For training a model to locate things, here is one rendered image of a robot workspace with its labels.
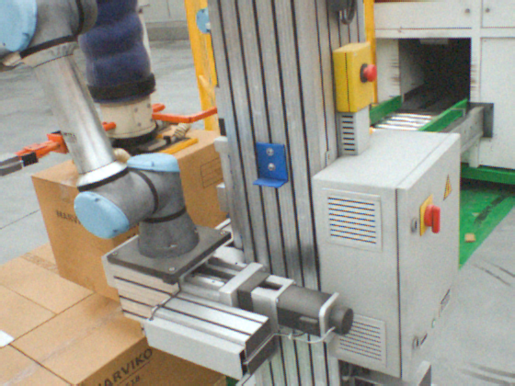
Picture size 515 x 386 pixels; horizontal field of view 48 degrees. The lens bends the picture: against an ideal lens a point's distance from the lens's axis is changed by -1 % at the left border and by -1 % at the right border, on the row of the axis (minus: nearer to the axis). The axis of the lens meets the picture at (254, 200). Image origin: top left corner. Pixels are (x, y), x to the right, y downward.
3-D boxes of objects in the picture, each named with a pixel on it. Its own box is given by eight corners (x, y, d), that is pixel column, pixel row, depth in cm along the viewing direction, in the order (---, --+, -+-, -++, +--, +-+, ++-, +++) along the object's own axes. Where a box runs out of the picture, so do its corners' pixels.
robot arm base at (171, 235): (211, 234, 145) (205, 198, 141) (171, 263, 134) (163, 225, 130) (166, 225, 154) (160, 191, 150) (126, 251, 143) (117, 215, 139)
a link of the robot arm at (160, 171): (196, 200, 141) (187, 147, 136) (159, 223, 131) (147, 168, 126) (159, 194, 148) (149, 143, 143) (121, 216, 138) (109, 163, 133)
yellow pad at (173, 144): (179, 140, 213) (177, 126, 211) (199, 142, 207) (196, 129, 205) (105, 171, 190) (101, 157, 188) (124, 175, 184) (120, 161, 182)
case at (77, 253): (177, 212, 252) (160, 124, 237) (247, 231, 228) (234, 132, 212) (59, 277, 211) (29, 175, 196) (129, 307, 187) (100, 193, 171)
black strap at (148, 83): (128, 81, 210) (125, 70, 208) (171, 84, 196) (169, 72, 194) (75, 96, 195) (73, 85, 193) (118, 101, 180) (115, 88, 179)
